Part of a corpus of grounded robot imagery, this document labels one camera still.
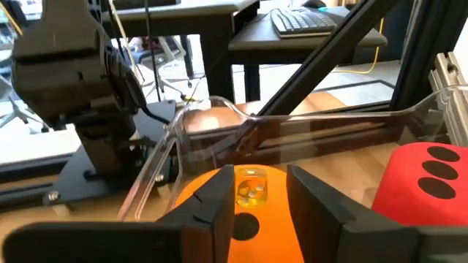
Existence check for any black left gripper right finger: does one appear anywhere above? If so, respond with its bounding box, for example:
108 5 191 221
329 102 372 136
286 164 418 263

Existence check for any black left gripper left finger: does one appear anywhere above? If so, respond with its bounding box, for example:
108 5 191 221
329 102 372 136
156 164 236 263

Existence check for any small yellow transparent die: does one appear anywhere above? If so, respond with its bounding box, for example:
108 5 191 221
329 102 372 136
235 167 268 208

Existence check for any large orange foam die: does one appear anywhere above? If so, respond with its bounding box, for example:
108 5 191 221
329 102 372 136
174 164 306 263

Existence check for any large red foam die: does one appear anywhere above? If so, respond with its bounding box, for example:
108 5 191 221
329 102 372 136
371 142 468 227

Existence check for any clear plastic container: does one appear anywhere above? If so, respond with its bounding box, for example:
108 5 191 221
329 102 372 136
116 84 468 224

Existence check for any dark office desk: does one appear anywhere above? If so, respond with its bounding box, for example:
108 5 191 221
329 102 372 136
100 0 261 103

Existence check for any office chair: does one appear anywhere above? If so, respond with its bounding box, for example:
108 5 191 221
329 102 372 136
124 34 195 99

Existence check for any dark desk with keyboard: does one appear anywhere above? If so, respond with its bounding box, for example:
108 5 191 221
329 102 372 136
228 5 388 103

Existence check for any silver aluminium extrusion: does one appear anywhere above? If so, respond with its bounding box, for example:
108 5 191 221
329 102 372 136
428 51 468 147

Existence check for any grey computer keyboard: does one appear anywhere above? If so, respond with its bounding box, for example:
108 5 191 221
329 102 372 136
269 6 338 39

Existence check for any black camera gantry frame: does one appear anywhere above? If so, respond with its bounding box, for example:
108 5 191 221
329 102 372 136
255 0 468 118

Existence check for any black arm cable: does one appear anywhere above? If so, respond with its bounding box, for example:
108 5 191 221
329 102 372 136
144 0 162 103

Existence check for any yellow floor cable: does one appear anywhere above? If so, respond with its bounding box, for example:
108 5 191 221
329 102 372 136
331 17 385 76

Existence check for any black table frame rail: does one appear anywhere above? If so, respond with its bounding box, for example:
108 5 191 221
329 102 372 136
0 120 403 216

